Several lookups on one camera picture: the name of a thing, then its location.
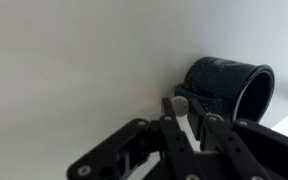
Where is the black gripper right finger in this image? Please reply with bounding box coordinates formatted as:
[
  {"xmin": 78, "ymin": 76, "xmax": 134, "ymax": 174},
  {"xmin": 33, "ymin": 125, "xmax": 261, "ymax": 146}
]
[{"xmin": 187, "ymin": 98, "xmax": 288, "ymax": 180}]

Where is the dark teal speckled mug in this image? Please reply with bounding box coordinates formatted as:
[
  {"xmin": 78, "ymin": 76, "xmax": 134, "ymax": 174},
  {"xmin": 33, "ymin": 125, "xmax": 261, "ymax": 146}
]
[{"xmin": 174, "ymin": 56, "xmax": 276, "ymax": 125}]

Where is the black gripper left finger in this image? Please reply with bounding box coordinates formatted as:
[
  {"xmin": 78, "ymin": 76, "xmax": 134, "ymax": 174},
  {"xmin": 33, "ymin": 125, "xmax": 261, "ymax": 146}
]
[{"xmin": 66, "ymin": 97, "xmax": 207, "ymax": 180}]

